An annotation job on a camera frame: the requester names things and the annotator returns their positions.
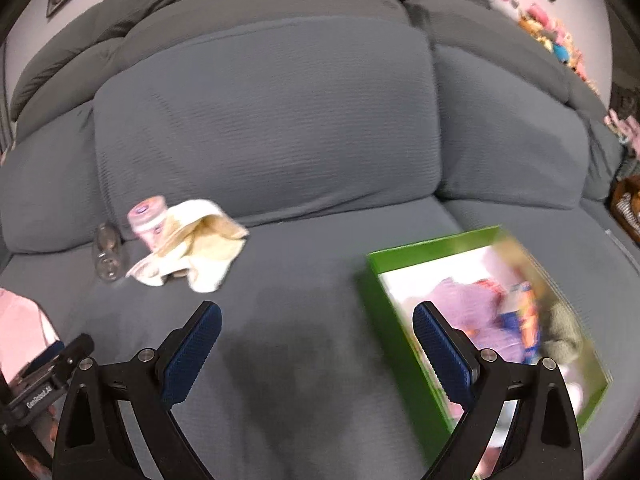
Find red white pompom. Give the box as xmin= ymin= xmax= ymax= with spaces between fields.
xmin=475 ymin=278 xmax=506 ymax=304

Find blue orange tissue pack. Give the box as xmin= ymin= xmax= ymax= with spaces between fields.
xmin=500 ymin=282 xmax=540 ymax=364

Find brown snack packet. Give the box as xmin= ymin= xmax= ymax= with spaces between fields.
xmin=610 ymin=176 xmax=640 ymax=245

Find pink lidded canister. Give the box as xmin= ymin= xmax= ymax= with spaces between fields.
xmin=127 ymin=195 xmax=168 ymax=252

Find purple scrunchie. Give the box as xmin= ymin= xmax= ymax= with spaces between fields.
xmin=428 ymin=278 xmax=523 ymax=362

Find olive green cloth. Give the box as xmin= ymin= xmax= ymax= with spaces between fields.
xmin=541 ymin=300 xmax=584 ymax=365

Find green cardboard box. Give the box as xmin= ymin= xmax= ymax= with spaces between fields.
xmin=362 ymin=226 xmax=610 ymax=479

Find grey fabric sofa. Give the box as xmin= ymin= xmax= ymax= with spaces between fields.
xmin=1 ymin=0 xmax=639 ymax=479

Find pink floral clothing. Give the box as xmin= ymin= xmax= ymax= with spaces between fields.
xmin=0 ymin=286 xmax=61 ymax=478

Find colourful plush toys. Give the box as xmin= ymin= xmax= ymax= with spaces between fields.
xmin=488 ymin=0 xmax=600 ymax=96

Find cream yellow towel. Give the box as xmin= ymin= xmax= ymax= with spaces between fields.
xmin=127 ymin=200 xmax=250 ymax=294

